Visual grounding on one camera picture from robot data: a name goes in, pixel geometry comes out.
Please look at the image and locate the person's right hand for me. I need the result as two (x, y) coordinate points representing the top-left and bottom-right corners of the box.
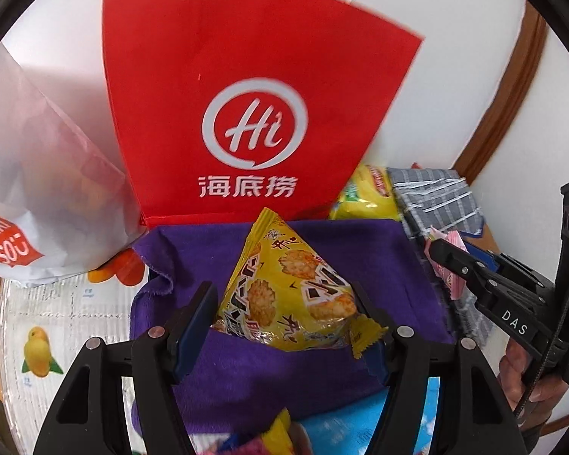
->
(498, 339), (567, 434)

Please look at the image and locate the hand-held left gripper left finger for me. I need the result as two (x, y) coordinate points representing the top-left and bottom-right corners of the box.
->
(33, 281), (219, 455)

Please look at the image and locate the red paper bag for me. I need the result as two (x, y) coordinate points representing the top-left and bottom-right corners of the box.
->
(102, 0), (425, 227)

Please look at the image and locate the grey checked fabric pouch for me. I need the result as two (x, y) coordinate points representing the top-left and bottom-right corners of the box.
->
(389, 166), (487, 342)

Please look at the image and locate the purple towel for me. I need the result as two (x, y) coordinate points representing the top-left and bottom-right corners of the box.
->
(129, 219), (458, 444)

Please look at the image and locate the blurred colourful snack wrapper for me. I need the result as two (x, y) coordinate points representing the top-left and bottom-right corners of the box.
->
(218, 408), (314, 455)

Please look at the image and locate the brown wooden door frame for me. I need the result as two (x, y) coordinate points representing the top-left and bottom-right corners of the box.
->
(455, 0), (549, 187)

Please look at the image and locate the fruit print mat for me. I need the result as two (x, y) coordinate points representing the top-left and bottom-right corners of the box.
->
(0, 250), (149, 455)

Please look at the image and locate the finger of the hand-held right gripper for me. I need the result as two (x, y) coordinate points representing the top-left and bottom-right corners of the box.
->
(425, 238), (504, 305)
(469, 242), (556, 297)

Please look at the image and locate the blue tissue pack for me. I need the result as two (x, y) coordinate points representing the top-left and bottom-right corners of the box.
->
(289, 375), (443, 455)

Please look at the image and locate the small pink snack packet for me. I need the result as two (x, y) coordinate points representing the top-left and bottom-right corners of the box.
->
(424, 226), (471, 300)

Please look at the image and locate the yellow rice cracker snack packet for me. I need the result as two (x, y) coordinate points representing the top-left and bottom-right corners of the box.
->
(212, 207), (390, 360)

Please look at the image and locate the white plastic shopping bag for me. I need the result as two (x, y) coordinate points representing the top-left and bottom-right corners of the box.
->
(0, 42), (148, 287)

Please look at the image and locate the yellow green snack packet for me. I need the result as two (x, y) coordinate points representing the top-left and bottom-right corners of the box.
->
(329, 165), (404, 221)

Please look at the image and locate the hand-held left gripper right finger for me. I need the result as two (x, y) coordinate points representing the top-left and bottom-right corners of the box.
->
(350, 281), (542, 455)

